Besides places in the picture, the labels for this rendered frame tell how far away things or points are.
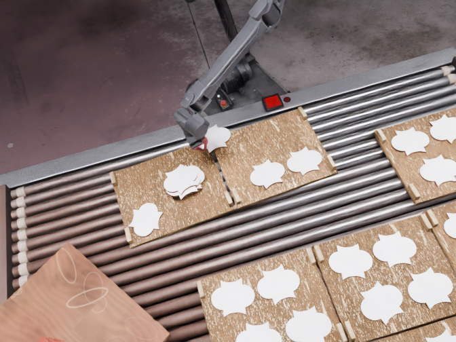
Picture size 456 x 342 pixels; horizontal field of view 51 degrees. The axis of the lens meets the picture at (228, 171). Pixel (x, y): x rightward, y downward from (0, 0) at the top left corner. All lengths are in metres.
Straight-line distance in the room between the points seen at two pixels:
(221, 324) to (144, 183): 0.64
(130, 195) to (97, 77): 1.98
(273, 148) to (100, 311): 0.89
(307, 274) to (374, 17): 2.66
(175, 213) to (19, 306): 0.61
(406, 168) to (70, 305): 1.29
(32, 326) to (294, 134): 1.17
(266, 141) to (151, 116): 1.56
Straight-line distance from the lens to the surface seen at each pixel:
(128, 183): 1.92
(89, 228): 1.90
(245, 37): 1.64
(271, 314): 1.62
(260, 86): 3.08
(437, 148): 2.00
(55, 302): 1.69
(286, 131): 1.96
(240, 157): 1.90
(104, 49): 3.96
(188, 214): 1.79
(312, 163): 1.86
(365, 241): 1.73
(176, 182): 1.82
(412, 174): 1.90
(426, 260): 1.75
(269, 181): 1.82
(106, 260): 1.82
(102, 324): 1.60
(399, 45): 3.76
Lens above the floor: 2.49
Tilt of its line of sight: 56 degrees down
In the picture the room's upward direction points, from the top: 11 degrees counter-clockwise
